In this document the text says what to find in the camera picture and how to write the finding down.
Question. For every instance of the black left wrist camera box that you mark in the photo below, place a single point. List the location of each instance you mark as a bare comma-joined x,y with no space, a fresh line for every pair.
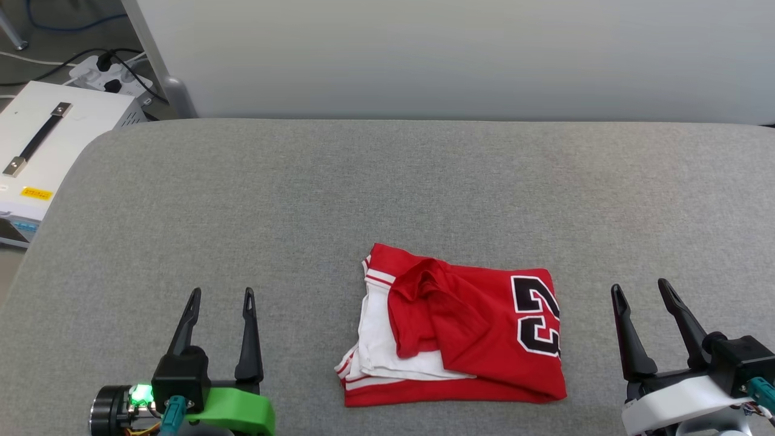
181,378

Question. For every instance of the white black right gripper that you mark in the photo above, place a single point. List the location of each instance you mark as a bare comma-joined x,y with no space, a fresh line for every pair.
678,402

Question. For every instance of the grey partition post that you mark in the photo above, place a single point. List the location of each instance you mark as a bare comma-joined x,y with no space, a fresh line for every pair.
160,60

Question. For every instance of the white power strip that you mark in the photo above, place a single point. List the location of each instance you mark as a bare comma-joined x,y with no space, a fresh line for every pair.
89,74

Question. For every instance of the white device box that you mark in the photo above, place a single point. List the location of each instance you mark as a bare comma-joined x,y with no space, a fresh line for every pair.
79,133

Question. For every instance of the grey metal stand leg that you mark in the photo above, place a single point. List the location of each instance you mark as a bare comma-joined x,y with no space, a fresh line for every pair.
13,30

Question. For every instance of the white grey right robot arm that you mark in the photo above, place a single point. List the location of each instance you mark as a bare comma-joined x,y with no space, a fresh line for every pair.
714,431

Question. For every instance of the red and white jersey shirt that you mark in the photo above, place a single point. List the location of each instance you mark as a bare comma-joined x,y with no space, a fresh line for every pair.
484,339

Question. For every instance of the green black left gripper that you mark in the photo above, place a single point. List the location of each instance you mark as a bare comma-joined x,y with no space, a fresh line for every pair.
236,412

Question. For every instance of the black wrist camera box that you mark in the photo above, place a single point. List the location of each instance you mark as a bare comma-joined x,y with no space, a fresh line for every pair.
181,378
742,360

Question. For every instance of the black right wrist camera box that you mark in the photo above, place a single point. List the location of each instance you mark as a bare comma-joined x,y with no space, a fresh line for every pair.
742,360

